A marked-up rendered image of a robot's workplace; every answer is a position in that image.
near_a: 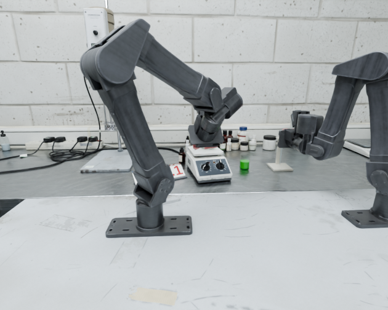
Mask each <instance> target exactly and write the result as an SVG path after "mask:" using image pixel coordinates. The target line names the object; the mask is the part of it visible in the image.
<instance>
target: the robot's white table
mask: <svg viewBox="0 0 388 310"><path fill-rule="evenodd" d="M375 195H376V190H375V189H358V190H335V191H290V192H267V193H222V194H178V195H168V197H167V199H166V202H165V203H163V216H181V215H189V216H191V217H192V228H193V233H192V234H191V235H187V236H155V237H122V238H106V236H105V232H106V230H107V228H108V226H109V224H110V222H111V220H112V219H113V218H124V217H137V213H136V204H135V201H136V199H137V197H135V196H110V197H66V198H42V199H25V200H24V201H22V202H21V203H19V204H18V205H17V206H15V207H14V208H13V209H12V210H10V211H9V212H7V213H6V214H5V215H3V216H2V217H1V218H0V310H388V228H367V229H360V228H357V227H355V226H354V225H353V224H352V223H351V222H349V221H348V220H346V219H345V218H344V217H343V216H342V215H341V212H342V210H369V209H370V208H372V207H373V203H374V198H375Z"/></svg>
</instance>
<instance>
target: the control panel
mask: <svg viewBox="0 0 388 310"><path fill-rule="evenodd" d="M219 160H221V161H222V163H223V164H224V166H225V167H224V169H222V170H220V169H218V168H217V167H216V164H217V163H219ZM195 162H196V166H197V169H198V173H199V176H208V175H221V174H228V173H230V170H229V167H228V165H227V162H226V160H225V159H211V160H202V161H195ZM207 162H210V164H209V166H210V169H209V170H208V171H204V170H202V169H201V165H202V164H205V163H207ZM213 162H215V163H213Z"/></svg>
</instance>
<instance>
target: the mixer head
mask: <svg viewBox="0 0 388 310"><path fill-rule="evenodd" d="M83 14H84V24H85V29H86V39H87V49H89V48H91V47H92V46H93V45H94V44H96V43H97V42H99V41H100V40H101V39H102V38H104V37H105V36H106V35H107V34H108V33H110V32H111V31H113V30H114V29H115V27H114V25H115V19H114V13H113V11H112V10H110V9H108V8H106V7H99V6H92V7H88V8H84V9H83Z"/></svg>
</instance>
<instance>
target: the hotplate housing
mask: <svg viewBox="0 0 388 310"><path fill-rule="evenodd" d="M211 159H225V160H226V158H225V157H224V156H223V155H222V154H218V155H209V156H194V155H193V154H192V153H191V152H190V151H187V152H186V160H187V166H188V168H189V169H190V171H191V173H192V174H193V176H194V177H195V179H196V180H197V182H198V183H207V182H213V181H226V180H232V179H231V177H232V171H231V170H230V167H229V164H228V162H227V160H226V162H227V165H228V167H229V170H230V173H228V174H221V175H208V176H199V173H198V169H197V166H196V162H195V161H202V160H211Z"/></svg>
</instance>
